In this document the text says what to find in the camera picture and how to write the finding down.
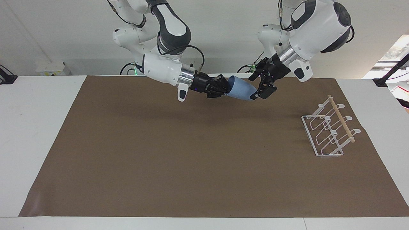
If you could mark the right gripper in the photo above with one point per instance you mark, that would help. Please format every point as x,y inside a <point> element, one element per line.
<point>203,84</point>

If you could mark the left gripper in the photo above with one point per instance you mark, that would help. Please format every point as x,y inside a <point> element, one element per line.
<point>275,69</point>

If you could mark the blue cup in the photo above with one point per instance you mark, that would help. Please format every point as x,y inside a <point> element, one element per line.
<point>241,88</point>

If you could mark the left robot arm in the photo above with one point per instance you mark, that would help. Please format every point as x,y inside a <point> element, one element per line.
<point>314,32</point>

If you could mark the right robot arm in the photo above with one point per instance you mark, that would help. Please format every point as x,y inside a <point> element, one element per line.
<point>159,68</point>

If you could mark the black stand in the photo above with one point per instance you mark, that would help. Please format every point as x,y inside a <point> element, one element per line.
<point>388,76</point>
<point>7,77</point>

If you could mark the white box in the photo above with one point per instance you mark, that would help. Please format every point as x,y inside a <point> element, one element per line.
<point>52,68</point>

